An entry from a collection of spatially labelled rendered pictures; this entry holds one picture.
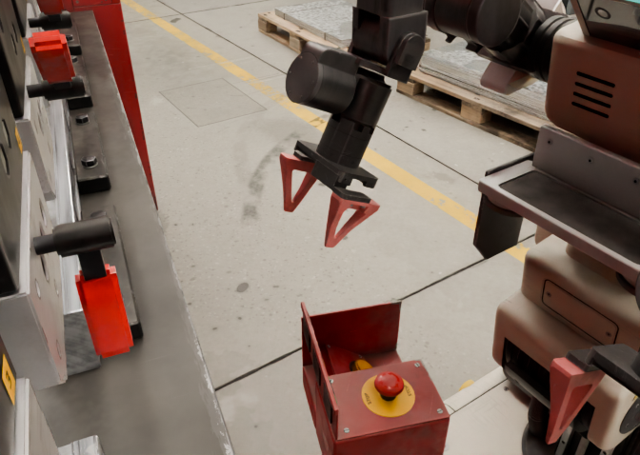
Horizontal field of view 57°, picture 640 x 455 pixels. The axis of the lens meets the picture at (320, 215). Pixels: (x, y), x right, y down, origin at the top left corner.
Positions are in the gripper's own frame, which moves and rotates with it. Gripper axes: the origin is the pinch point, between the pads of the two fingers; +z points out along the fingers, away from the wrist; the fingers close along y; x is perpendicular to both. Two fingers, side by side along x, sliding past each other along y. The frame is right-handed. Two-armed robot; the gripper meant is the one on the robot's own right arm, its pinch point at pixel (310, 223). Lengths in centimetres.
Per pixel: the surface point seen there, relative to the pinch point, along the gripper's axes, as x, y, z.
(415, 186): 167, -121, 27
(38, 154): -36.8, 9.7, -6.9
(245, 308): 72, -90, 75
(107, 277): -36.3, 25.1, -6.0
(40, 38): -39.2, 12.0, -15.6
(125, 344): -34.0, 25.3, -1.5
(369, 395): 10.7, 12.7, 18.7
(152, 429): -18.1, 9.1, 22.8
